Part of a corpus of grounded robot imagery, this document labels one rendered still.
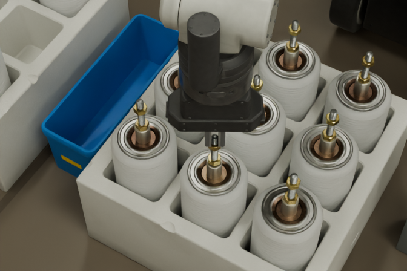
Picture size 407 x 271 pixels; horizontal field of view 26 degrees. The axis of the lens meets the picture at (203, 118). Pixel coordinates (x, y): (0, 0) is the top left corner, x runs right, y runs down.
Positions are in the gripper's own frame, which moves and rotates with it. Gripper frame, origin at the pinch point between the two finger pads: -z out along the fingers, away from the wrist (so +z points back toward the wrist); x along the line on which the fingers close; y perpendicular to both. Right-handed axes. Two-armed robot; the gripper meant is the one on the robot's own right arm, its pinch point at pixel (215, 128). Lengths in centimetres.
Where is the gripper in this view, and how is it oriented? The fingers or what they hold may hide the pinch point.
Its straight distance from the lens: 115.0
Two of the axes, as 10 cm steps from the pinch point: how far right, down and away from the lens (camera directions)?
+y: 0.1, -8.2, 5.8
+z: 0.0, -5.8, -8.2
